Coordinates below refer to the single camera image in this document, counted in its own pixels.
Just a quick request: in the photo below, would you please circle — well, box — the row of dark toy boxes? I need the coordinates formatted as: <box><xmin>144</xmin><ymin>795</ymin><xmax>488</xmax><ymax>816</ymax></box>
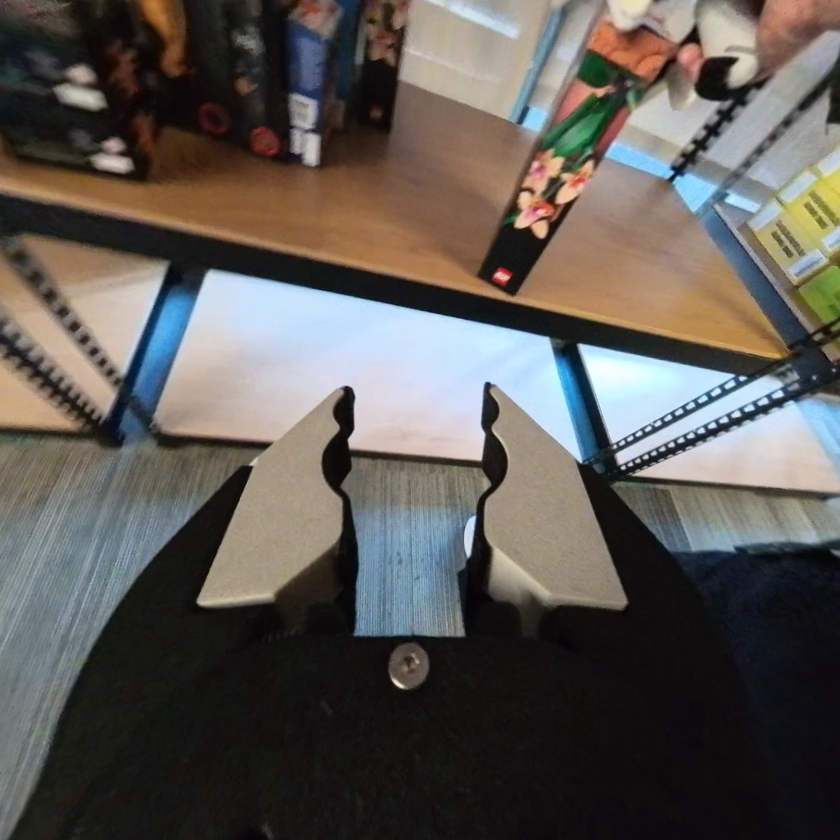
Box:
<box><xmin>0</xmin><ymin>0</ymin><xmax>413</xmax><ymax>181</ymax></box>

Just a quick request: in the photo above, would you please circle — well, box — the person's dark jacket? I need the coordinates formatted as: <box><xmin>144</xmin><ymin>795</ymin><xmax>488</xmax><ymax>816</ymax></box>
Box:
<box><xmin>676</xmin><ymin>545</ymin><xmax>840</xmax><ymax>840</ymax></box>

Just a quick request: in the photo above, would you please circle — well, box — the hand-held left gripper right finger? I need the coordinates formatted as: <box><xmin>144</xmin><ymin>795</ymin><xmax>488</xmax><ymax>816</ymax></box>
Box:
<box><xmin>462</xmin><ymin>382</ymin><xmax>629</xmax><ymax>636</ymax></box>

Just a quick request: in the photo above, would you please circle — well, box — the person's right hand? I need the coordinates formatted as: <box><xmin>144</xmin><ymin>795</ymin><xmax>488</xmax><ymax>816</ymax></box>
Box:
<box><xmin>755</xmin><ymin>0</ymin><xmax>840</xmax><ymax>72</ymax></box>

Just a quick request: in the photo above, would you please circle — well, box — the stack of yellow-green boxes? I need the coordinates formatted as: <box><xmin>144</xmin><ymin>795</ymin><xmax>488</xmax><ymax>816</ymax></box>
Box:
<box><xmin>747</xmin><ymin>151</ymin><xmax>840</xmax><ymax>329</ymax></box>

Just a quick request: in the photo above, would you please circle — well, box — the black shelving rack with goods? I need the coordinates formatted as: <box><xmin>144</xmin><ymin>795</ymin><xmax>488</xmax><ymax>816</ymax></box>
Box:
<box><xmin>0</xmin><ymin>0</ymin><xmax>840</xmax><ymax>480</ymax></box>

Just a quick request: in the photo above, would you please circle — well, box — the black flower-print cardboard box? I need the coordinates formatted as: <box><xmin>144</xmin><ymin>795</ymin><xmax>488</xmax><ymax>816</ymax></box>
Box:
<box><xmin>478</xmin><ymin>0</ymin><xmax>683</xmax><ymax>295</ymax></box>

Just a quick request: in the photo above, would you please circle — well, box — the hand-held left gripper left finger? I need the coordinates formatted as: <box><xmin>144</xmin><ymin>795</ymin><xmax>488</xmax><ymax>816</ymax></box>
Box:
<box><xmin>196</xmin><ymin>386</ymin><xmax>361</xmax><ymax>634</ymax></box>

